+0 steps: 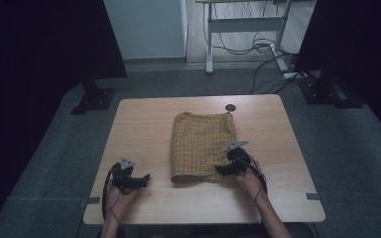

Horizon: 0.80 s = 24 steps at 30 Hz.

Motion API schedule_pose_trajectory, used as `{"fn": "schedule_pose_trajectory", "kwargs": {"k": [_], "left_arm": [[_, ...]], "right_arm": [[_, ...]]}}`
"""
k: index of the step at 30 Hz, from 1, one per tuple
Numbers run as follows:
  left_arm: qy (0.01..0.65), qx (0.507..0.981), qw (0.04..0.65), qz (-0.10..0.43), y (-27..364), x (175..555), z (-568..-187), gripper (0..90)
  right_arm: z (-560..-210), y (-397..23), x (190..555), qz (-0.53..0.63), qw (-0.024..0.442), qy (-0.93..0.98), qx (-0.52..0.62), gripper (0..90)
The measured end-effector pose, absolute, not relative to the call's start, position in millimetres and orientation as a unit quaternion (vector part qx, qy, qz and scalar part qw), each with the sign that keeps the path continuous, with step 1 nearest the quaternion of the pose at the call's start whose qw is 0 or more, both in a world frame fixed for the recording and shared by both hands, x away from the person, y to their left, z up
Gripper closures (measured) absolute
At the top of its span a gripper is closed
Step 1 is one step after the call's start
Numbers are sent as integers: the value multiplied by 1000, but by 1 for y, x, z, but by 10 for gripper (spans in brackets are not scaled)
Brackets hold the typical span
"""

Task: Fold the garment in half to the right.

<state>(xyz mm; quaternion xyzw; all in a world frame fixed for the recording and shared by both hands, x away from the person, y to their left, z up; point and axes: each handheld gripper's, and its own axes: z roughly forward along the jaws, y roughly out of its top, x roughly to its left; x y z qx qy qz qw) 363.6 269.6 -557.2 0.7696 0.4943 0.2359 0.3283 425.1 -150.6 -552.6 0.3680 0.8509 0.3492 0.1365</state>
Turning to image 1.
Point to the grey tape mark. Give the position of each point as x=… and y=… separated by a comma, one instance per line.
x=313, y=196

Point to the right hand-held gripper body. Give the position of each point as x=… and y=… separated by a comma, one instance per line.
x=238, y=158

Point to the person's right hand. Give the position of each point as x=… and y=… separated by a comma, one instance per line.
x=249, y=183

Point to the black round table grommet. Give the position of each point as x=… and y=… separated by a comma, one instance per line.
x=230, y=107

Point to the yellow plaid shirt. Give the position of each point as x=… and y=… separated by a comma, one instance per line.
x=201, y=145

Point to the black stand base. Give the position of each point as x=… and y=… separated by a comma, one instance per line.
x=94, y=99
x=324, y=94

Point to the person's left hand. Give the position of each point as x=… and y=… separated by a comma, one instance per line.
x=119, y=201

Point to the white power strip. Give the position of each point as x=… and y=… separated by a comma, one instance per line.
x=291, y=75

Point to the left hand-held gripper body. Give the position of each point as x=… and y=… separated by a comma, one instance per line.
x=123, y=178

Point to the white desk frame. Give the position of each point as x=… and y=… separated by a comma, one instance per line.
x=244, y=24

